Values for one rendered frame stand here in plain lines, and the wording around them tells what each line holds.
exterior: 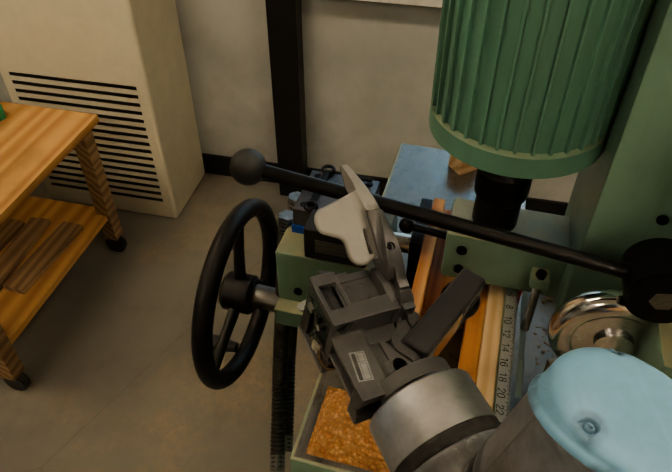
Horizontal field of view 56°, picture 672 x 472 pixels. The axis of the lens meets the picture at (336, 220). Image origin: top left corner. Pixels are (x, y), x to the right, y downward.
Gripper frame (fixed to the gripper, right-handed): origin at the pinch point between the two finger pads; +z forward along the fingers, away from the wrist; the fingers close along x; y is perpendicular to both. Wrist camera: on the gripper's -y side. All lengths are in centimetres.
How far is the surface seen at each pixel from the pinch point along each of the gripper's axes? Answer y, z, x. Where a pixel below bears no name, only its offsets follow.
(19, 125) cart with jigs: 29, 126, 77
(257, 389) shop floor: -17, 44, 115
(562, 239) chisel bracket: -25.7, -7.2, 2.8
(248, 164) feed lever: 8.5, 3.4, -6.1
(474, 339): -15.4, -10.4, 13.4
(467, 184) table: -34.7, 17.5, 18.1
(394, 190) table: -23.6, 20.9, 20.0
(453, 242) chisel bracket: -15.4, -1.7, 6.0
